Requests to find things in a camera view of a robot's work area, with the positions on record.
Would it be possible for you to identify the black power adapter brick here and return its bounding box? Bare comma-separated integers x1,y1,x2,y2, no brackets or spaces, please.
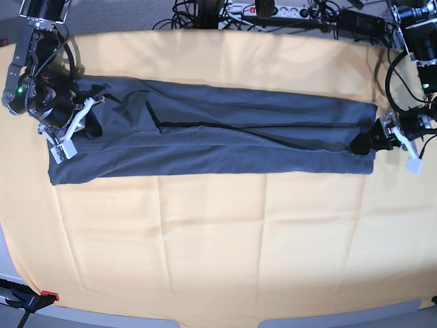
338,10,386,37

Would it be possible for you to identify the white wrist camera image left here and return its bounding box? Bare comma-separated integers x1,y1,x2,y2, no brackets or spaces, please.
50,140,78,164

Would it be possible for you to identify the blue black bar clamp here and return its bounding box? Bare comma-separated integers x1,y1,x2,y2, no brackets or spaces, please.
1,279,59,328

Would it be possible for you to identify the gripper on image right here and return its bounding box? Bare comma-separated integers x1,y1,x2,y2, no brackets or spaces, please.
350,109,430,157

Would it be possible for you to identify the black arm on image right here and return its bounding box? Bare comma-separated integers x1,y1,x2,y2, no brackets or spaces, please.
339,1,436,160

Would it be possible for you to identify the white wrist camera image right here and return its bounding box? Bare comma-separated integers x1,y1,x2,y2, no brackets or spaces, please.
406,157,423,175

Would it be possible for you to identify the white power strip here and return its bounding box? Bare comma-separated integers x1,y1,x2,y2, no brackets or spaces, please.
225,3,322,25

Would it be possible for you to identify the blue-grey T-shirt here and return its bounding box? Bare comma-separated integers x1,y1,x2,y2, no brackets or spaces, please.
48,76,377,185

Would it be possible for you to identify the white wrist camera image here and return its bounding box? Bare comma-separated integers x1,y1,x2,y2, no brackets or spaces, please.
50,140,78,164
406,157,423,175

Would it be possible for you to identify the black robot base post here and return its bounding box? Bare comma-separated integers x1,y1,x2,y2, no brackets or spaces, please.
196,0,223,29

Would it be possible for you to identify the black arm on image left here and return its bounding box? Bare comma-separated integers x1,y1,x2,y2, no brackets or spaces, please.
1,0,102,146

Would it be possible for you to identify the black cable bundle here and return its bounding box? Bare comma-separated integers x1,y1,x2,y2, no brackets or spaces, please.
153,0,404,47

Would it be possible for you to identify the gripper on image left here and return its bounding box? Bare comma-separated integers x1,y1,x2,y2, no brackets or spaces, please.
36,98,102,141

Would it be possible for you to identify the yellow table cloth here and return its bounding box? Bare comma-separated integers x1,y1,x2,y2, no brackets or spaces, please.
1,30,436,327

